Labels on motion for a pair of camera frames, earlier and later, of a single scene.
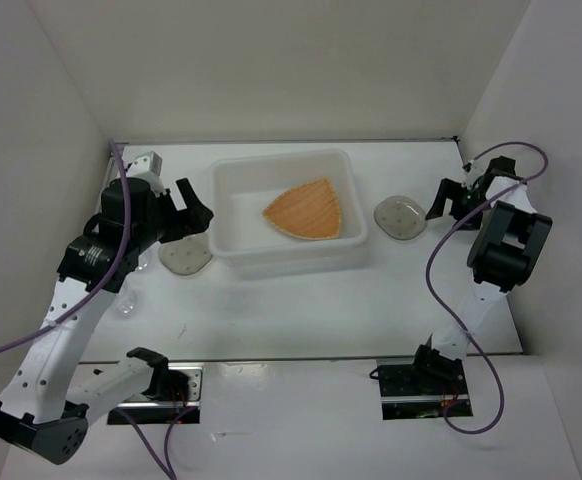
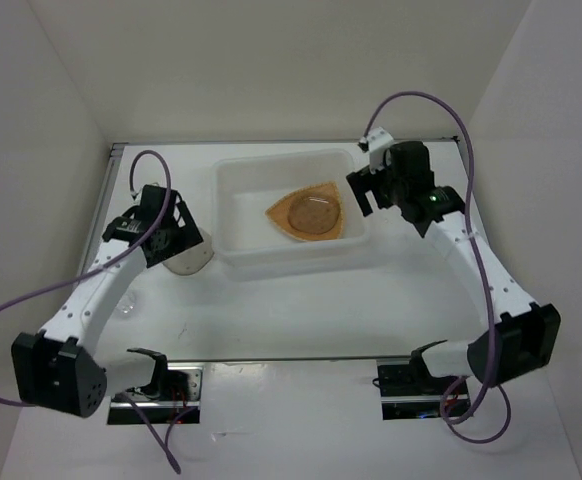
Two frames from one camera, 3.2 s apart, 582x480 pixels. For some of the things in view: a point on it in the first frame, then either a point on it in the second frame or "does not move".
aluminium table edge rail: (110, 162) does not move
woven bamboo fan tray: (309, 209) does not move
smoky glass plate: (400, 218) → (313, 215)
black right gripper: (452, 190) → (363, 181)
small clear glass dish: (126, 305) does not move
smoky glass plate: (187, 255) does not move
